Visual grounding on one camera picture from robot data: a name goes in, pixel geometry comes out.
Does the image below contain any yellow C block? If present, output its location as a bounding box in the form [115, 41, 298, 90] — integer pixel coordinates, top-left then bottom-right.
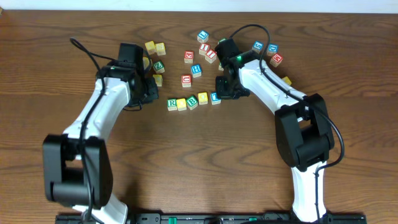
[153, 74, 163, 87]

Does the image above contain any green Z block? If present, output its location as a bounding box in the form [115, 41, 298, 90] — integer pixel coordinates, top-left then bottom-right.
[153, 60, 165, 74]

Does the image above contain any yellow block far right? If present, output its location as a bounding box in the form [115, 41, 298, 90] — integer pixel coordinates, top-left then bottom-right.
[282, 77, 292, 86]

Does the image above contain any green B block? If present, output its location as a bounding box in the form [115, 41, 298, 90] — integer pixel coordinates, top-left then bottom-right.
[186, 95, 198, 110]

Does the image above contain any yellow S block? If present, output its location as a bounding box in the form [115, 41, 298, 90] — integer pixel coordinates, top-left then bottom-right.
[155, 42, 166, 56]

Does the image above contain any red i block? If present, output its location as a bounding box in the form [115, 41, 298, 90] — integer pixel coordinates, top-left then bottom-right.
[205, 49, 217, 63]
[198, 43, 210, 55]

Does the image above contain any red E block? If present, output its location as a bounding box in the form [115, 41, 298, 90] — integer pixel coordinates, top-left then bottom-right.
[184, 50, 194, 63]

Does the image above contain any blue L block top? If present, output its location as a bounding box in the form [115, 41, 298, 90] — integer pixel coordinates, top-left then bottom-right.
[197, 30, 209, 43]

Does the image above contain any yellow block top left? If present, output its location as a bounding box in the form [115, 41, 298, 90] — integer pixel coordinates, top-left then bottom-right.
[145, 41, 157, 55]

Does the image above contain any red U block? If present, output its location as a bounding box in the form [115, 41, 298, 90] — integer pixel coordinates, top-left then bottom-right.
[181, 75, 192, 88]

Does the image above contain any green N block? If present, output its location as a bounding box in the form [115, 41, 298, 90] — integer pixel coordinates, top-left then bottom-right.
[218, 63, 224, 71]

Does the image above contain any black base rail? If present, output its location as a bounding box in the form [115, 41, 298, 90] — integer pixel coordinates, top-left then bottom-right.
[55, 212, 368, 224]

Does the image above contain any red I block upper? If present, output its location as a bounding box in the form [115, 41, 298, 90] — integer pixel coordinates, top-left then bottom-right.
[198, 43, 210, 55]

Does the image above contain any red I block lower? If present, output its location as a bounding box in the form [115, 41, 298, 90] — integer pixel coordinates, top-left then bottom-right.
[205, 49, 217, 63]

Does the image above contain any blue G block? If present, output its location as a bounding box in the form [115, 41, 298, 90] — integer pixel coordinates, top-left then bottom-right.
[252, 40, 264, 54]

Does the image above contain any red M block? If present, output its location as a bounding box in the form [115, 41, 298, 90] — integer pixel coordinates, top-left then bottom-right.
[270, 53, 284, 67]

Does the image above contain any green R block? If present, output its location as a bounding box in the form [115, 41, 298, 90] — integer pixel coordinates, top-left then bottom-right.
[167, 98, 178, 111]

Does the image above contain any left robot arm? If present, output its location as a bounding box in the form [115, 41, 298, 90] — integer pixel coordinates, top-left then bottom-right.
[43, 61, 159, 223]

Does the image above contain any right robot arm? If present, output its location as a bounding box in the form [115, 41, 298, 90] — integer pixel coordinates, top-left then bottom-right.
[215, 39, 335, 223]

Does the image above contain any yellow block beside L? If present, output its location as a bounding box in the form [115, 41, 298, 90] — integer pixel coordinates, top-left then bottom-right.
[142, 57, 150, 69]

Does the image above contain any blue H block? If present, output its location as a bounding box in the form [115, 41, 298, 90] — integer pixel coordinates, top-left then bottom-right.
[191, 64, 202, 78]

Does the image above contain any yellow O block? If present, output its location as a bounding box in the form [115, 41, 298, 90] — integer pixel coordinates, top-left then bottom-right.
[198, 92, 208, 105]
[176, 98, 187, 111]

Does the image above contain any blue D block right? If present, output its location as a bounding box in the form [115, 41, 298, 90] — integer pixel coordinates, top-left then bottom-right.
[266, 44, 279, 57]

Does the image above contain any blue T block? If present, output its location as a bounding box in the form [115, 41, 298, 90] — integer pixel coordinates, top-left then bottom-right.
[211, 92, 221, 105]

